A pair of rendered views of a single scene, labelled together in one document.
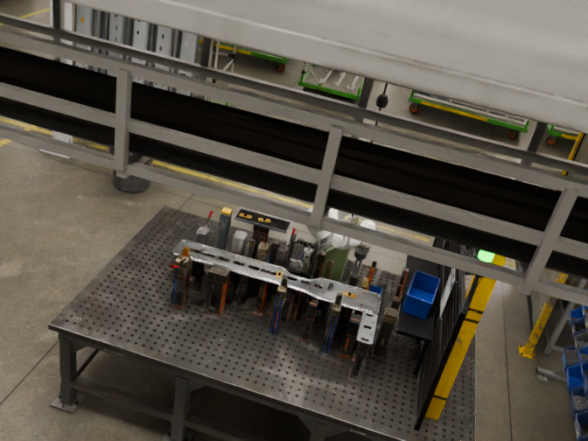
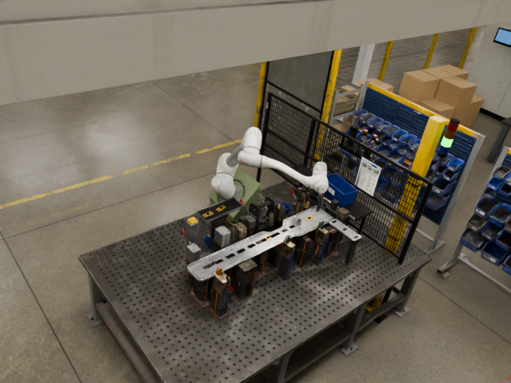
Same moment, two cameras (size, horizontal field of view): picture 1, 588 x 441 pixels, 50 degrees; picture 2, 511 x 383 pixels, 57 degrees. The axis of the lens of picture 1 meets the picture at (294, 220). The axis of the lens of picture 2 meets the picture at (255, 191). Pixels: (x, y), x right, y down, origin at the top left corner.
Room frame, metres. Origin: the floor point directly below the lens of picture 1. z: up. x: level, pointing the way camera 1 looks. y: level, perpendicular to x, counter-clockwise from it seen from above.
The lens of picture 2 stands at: (1.67, 2.36, 3.36)
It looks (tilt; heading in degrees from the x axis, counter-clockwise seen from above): 34 degrees down; 308
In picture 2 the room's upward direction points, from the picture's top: 8 degrees clockwise
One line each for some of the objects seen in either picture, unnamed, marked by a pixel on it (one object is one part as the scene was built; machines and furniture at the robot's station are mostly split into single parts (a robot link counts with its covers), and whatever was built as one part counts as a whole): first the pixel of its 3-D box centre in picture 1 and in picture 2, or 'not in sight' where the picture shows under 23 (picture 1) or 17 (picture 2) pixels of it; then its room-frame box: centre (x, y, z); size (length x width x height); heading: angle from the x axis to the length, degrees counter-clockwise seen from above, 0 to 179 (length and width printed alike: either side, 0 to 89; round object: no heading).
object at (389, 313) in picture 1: (384, 333); (339, 226); (3.09, -0.70, 0.88); 0.08 x 0.08 x 0.36; 83
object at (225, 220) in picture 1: (222, 239); (191, 244); (3.70, 0.46, 0.92); 0.08 x 0.08 x 0.44; 83
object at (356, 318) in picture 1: (350, 335); (327, 242); (3.05, -0.49, 0.84); 0.11 x 0.10 x 0.28; 173
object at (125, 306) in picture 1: (287, 311); (266, 258); (3.37, -0.08, 0.68); 2.56 x 1.61 x 0.04; 81
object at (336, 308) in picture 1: (330, 327); (319, 246); (3.05, -0.36, 0.87); 0.12 x 0.09 x 0.35; 173
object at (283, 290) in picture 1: (278, 308); (286, 260); (3.13, -0.02, 0.87); 0.12 x 0.09 x 0.35; 173
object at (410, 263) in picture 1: (418, 294); (326, 190); (3.39, -0.90, 1.02); 0.90 x 0.22 x 0.03; 173
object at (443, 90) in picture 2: not in sight; (437, 108); (3.99, -5.04, 0.52); 1.20 x 0.80 x 1.05; 78
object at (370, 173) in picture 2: (449, 290); (368, 176); (3.08, -0.98, 1.30); 0.23 x 0.02 x 0.31; 173
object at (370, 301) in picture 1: (276, 275); (266, 239); (3.30, 0.04, 1.00); 1.38 x 0.22 x 0.02; 83
